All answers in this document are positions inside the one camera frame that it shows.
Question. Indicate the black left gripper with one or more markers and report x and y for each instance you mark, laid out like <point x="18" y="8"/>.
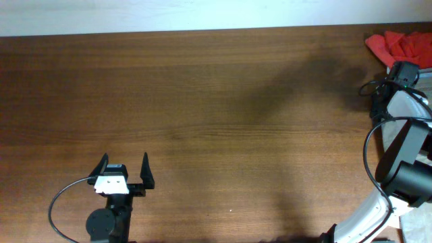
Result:
<point x="136" y="188"/>

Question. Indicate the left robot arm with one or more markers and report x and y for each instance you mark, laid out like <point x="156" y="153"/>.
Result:
<point x="112" y="223"/>

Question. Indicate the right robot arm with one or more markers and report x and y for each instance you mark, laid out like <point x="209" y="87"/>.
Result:
<point x="401" y="183"/>

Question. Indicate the red cloth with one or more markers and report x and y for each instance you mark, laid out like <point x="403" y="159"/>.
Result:
<point x="394" y="46"/>

